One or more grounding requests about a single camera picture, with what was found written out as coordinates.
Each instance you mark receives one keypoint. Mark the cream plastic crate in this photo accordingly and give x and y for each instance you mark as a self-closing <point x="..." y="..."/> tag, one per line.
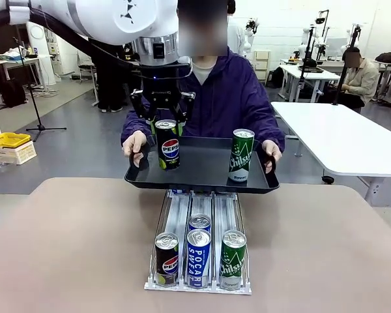
<point x="19" y="155"/>

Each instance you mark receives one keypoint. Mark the black plastic serving tray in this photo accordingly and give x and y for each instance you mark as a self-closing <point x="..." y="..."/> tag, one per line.
<point x="205" y="169"/>

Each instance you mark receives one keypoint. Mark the white cluttered work table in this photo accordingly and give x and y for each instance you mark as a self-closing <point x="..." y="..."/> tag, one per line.
<point x="19" y="60"/>

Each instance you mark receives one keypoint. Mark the green Chilsung Cider can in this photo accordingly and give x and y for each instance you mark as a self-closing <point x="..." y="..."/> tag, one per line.
<point x="233" y="261"/>
<point x="241" y="156"/>

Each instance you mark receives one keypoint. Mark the black Pepsi can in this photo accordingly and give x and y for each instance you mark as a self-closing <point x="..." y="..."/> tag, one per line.
<point x="167" y="261"/>
<point x="167" y="146"/>

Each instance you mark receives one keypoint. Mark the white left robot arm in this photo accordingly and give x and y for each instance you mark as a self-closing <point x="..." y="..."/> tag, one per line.
<point x="101" y="19"/>

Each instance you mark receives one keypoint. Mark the person's left hand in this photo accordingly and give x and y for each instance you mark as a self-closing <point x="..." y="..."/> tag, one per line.
<point x="273" y="150"/>

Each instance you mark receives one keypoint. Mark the black bag under table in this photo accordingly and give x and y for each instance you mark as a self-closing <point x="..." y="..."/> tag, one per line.
<point x="13" y="93"/>

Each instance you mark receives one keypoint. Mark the person in purple hoodie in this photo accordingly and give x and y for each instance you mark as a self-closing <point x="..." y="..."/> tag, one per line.
<point x="228" y="98"/>

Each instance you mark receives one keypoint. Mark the black microphone stand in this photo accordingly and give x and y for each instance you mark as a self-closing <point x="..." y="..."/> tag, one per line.
<point x="32" y="98"/>

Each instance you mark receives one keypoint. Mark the person's right hand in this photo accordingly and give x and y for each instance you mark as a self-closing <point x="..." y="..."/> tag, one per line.
<point x="135" y="141"/>

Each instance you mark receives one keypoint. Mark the white desk with monitor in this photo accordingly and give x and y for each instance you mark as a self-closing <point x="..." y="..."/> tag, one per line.
<point x="312" y="75"/>

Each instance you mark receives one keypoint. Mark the person in black clothes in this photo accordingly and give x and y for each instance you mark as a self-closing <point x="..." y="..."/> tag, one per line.
<point x="109" y="84"/>

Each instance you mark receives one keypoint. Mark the person in white shirt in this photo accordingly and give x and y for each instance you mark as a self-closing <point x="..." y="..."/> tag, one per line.
<point x="236" y="32"/>

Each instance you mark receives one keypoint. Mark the white humanoid robot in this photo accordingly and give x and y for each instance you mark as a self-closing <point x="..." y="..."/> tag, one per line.
<point x="251" y="32"/>

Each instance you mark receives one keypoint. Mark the person's right forearm purple sleeve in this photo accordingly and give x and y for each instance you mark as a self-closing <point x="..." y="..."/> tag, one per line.
<point x="133" y="122"/>

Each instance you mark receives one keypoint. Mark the black camera stand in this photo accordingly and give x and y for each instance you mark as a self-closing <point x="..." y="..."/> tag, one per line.
<point x="308" y="58"/>

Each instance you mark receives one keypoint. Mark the large white rounded table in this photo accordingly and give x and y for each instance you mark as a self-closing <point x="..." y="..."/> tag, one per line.
<point x="339" y="137"/>

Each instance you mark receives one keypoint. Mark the black tripod pole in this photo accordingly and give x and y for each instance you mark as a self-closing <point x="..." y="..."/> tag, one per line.
<point x="345" y="71"/>

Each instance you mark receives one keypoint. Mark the clear three-lane can rack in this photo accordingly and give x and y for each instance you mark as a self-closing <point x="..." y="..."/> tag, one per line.
<point x="200" y="205"/>

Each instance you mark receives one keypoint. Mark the white tower air conditioner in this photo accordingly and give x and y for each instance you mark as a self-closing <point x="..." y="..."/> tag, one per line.
<point x="40" y="55"/>

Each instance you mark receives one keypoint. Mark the clear plastic bag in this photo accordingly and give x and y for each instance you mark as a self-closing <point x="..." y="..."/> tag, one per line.
<point x="1" y="164"/>

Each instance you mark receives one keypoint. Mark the person's left forearm purple sleeve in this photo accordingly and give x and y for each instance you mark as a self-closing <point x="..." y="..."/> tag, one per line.
<point x="277" y="133"/>

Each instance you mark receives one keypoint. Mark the seated person in beige jacket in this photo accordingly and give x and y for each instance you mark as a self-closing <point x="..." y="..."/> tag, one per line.
<point x="361" y="81"/>

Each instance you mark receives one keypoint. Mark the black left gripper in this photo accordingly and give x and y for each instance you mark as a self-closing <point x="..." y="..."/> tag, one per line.
<point x="161" y="98"/>

